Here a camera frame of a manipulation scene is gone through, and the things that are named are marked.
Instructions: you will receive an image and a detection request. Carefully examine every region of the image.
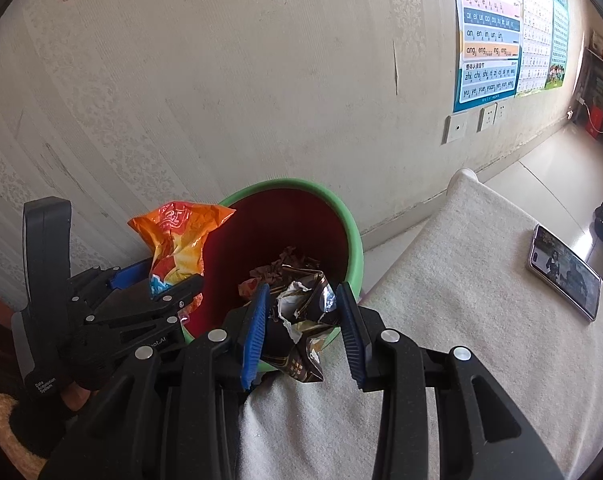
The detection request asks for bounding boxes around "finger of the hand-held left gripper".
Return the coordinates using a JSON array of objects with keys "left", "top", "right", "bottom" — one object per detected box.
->
[
  {"left": 71, "top": 259, "right": 155, "bottom": 302},
  {"left": 80, "top": 274, "right": 205, "bottom": 332}
]

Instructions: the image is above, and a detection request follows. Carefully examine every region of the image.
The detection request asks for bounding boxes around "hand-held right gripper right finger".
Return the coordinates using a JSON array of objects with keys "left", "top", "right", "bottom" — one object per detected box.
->
[{"left": 335, "top": 281, "right": 565, "bottom": 480}]

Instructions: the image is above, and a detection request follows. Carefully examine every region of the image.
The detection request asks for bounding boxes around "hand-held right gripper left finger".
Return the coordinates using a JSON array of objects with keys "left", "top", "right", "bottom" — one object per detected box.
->
[{"left": 41, "top": 283, "right": 272, "bottom": 480}]

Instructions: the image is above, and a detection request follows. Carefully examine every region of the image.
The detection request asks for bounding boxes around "dark foil wrapper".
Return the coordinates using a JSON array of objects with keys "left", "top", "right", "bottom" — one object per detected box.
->
[{"left": 258, "top": 267, "right": 339, "bottom": 384}]

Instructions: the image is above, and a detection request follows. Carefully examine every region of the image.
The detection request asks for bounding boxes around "orange snack bag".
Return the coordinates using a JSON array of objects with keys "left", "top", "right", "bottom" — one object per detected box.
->
[{"left": 127, "top": 201, "right": 236, "bottom": 327}]

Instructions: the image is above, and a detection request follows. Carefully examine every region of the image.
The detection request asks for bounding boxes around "brown paper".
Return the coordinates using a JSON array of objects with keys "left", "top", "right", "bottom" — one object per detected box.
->
[{"left": 248, "top": 246, "right": 325, "bottom": 286}]

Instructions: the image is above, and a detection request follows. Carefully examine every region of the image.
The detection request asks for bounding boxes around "red bin green rim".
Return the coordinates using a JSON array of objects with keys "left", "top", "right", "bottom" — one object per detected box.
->
[{"left": 181, "top": 178, "right": 365, "bottom": 374}]

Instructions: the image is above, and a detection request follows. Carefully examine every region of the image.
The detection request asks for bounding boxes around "person's left forearm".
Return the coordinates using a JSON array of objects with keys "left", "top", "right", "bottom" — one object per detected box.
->
[{"left": 0, "top": 392, "right": 49, "bottom": 480}]

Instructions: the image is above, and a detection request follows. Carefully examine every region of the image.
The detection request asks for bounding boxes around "person's left hand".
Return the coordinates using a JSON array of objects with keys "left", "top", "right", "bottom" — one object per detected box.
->
[{"left": 8, "top": 360, "right": 113, "bottom": 462}]

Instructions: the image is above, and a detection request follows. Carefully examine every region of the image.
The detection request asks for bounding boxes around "white table cloth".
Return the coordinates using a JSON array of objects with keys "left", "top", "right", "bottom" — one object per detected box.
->
[{"left": 236, "top": 168, "right": 603, "bottom": 480}]

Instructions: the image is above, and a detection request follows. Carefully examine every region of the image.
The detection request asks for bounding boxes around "smartphone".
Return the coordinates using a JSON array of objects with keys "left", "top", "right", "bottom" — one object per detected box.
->
[{"left": 526, "top": 224, "right": 603, "bottom": 322}]

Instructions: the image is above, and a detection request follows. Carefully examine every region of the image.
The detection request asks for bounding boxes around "metal shelf rack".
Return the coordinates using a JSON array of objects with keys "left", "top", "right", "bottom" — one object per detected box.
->
[{"left": 574, "top": 30, "right": 603, "bottom": 147}]

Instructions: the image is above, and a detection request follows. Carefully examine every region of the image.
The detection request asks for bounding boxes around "large white wall plate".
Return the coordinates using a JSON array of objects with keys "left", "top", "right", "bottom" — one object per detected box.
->
[{"left": 443, "top": 112, "right": 467, "bottom": 145}]

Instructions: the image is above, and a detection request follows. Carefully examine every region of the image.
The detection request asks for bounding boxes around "white cable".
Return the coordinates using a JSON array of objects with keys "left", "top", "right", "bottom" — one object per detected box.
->
[{"left": 578, "top": 100, "right": 603, "bottom": 134}]

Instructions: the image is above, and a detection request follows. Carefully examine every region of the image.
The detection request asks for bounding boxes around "blue striped wall poster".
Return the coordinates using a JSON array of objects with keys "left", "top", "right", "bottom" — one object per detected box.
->
[{"left": 451, "top": 0, "right": 525, "bottom": 115}]

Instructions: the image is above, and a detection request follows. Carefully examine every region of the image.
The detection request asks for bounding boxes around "white chart wall poster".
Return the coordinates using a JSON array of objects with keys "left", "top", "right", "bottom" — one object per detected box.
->
[{"left": 514, "top": 0, "right": 555, "bottom": 99}]

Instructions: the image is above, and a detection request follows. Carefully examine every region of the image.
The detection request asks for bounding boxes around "teal chart wall poster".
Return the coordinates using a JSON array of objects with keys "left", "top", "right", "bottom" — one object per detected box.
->
[{"left": 546, "top": 0, "right": 571, "bottom": 90}]

